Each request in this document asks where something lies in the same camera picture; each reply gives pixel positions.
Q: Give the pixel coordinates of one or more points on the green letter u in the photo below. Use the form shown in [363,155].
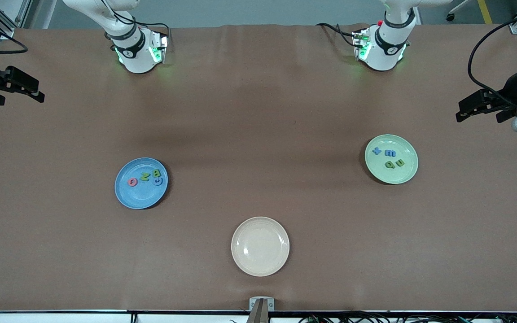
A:
[400,163]

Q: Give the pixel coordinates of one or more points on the green letter q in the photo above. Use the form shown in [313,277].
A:
[389,164]

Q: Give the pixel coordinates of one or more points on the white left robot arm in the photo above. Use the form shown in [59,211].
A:
[386,54]

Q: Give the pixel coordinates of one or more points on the office chair caster leg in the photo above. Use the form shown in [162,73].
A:
[450,17]

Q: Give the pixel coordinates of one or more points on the blue plate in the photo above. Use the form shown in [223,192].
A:
[137,197]

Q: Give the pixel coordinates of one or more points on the green plate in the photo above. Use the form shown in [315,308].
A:
[386,175]

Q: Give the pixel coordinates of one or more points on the blue letter G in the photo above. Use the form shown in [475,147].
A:
[158,181]

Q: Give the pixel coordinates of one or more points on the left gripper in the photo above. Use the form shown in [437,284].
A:
[508,91]

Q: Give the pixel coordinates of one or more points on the green letter B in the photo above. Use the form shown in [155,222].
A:
[156,172]

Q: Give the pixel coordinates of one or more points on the brown table cover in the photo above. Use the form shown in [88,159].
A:
[258,89]

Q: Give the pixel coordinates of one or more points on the blue letter m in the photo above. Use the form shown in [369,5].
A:
[390,153]

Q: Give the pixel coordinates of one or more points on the red letter Q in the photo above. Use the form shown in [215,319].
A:
[132,181]

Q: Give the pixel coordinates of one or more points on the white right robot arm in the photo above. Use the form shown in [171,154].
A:
[135,58]

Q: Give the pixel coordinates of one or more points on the green letter N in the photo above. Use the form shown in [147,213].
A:
[144,176]

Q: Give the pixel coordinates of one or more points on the beige plate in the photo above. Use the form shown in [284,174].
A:
[260,246]

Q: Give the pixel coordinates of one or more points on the blue letter x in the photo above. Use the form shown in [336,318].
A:
[377,150]

